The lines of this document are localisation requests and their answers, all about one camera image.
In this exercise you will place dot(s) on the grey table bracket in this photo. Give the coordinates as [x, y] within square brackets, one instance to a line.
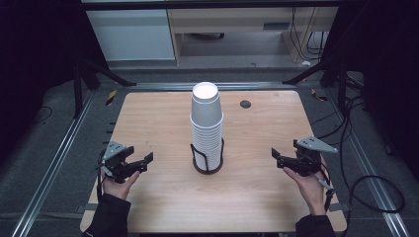
[89, 208]
[342, 207]

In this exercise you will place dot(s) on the stack of white paper cups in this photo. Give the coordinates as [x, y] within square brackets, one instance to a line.
[207, 125]

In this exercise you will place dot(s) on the yellow black striped tape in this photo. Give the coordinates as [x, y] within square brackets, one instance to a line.
[318, 95]
[111, 97]

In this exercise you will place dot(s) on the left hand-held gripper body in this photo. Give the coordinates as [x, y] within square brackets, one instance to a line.
[115, 164]

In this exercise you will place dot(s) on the person's left hand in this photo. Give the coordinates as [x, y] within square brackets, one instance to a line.
[119, 190]

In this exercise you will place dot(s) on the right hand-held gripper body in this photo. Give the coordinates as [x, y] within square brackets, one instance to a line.
[309, 161]

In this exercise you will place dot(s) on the black round table grommet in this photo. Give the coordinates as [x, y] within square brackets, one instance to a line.
[245, 104]

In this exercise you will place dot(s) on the aluminium floor rail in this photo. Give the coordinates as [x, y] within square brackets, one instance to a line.
[49, 171]
[372, 184]

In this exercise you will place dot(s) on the person's right hand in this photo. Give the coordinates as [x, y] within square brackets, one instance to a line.
[311, 191]

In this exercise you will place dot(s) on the white cabinet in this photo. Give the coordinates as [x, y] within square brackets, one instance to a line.
[131, 34]

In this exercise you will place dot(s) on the black metal stand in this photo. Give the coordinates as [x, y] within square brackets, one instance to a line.
[342, 85]
[78, 89]

